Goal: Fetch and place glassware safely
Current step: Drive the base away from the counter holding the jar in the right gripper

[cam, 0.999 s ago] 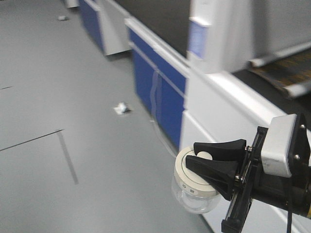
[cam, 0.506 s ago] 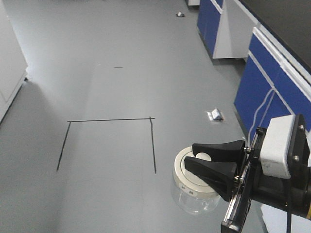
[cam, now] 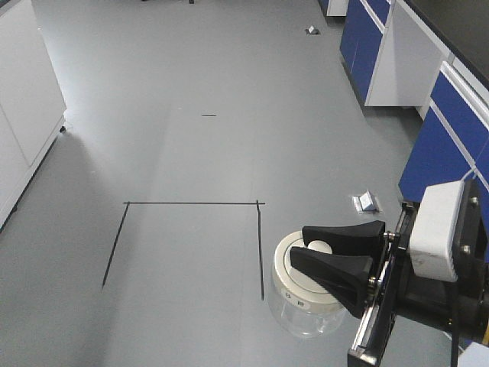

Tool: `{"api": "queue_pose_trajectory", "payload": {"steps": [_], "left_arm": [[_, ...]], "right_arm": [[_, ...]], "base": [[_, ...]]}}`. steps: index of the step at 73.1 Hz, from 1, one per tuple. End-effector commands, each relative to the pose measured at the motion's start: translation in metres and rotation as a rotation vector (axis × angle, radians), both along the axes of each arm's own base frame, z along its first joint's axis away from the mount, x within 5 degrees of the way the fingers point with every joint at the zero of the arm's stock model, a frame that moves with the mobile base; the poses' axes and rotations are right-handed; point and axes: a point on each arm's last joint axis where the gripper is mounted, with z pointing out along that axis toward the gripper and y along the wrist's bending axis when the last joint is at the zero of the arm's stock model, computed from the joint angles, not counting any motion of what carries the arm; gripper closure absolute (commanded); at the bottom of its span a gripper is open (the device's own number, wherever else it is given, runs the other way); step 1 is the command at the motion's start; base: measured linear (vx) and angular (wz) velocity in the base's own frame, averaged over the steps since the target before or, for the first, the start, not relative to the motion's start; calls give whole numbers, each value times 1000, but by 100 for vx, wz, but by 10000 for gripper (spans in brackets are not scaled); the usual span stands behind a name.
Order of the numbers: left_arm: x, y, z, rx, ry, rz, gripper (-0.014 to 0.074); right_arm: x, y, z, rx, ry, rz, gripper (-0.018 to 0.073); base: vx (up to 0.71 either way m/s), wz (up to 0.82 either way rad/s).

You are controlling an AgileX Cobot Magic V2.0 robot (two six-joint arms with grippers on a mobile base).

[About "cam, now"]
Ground far floor socket box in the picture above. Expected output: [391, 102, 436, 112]
[305, 25, 321, 35]

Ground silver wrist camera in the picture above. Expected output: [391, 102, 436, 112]
[409, 180, 465, 283]

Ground near floor socket box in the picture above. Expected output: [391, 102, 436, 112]
[351, 190, 383, 214]

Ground white cabinet on wheels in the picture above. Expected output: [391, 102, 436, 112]
[1, 1, 66, 223]

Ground floor socket box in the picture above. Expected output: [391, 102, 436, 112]
[305, 25, 321, 35]
[351, 190, 383, 214]

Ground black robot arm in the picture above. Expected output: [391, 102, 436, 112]
[290, 179, 488, 366]

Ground glass jar with beige lid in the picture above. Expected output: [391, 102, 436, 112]
[268, 231, 346, 339]

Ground blue lab bench cabinets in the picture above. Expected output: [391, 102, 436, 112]
[319, 0, 489, 226]

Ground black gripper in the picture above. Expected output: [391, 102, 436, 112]
[290, 179, 482, 366]

